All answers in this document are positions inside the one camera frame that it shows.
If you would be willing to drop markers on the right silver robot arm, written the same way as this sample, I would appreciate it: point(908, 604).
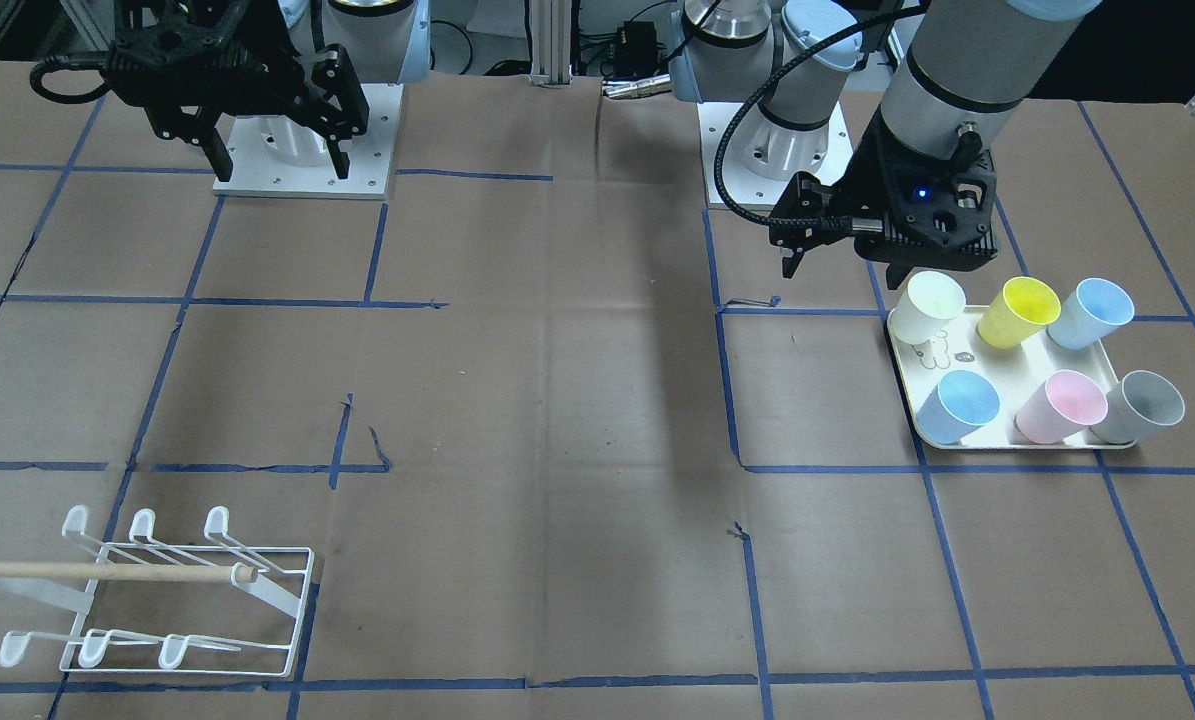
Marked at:
point(388, 41)

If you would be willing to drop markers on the light blue cup back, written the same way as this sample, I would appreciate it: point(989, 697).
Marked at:
point(1096, 308)

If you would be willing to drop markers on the black electronics box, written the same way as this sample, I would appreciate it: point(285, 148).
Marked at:
point(635, 50)

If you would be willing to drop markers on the white cup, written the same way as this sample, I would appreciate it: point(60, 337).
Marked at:
point(928, 302)

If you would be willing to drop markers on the light blue cup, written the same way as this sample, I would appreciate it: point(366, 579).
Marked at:
point(960, 403)
point(1096, 308)

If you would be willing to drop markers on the yellow cup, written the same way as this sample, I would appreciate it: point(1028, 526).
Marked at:
point(1023, 307)

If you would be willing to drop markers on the pink cup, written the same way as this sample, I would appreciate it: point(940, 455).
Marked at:
point(1067, 402)

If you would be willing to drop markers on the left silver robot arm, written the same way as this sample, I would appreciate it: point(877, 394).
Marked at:
point(968, 62)

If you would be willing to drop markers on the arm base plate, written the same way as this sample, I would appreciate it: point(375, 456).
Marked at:
point(762, 157)
point(273, 157)

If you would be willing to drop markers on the grey cup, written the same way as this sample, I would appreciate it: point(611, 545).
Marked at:
point(1138, 406)

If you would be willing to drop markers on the white wire cup rack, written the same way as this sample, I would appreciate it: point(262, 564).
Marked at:
point(142, 606)

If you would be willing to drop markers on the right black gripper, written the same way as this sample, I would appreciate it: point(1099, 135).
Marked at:
point(279, 72)

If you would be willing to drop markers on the aluminium frame post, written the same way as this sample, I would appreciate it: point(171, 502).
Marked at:
point(550, 35)

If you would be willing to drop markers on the light blue cup front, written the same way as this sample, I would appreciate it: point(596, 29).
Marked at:
point(960, 403)

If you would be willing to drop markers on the cream rabbit tray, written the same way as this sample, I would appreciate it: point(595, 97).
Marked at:
point(1014, 373)

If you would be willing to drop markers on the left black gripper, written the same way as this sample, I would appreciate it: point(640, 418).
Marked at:
point(873, 172)

